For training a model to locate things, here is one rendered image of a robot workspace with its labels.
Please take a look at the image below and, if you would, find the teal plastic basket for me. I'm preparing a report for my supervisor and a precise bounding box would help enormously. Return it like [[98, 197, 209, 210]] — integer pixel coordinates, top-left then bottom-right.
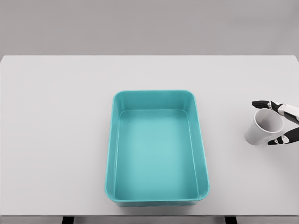
[[104, 89, 210, 208]]

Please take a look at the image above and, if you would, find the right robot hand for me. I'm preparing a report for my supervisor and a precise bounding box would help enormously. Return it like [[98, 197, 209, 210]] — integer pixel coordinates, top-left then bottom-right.
[[251, 100, 299, 147]]

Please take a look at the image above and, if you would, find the white paper cup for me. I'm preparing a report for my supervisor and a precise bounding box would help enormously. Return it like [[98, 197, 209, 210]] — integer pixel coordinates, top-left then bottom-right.
[[244, 108, 285, 146]]

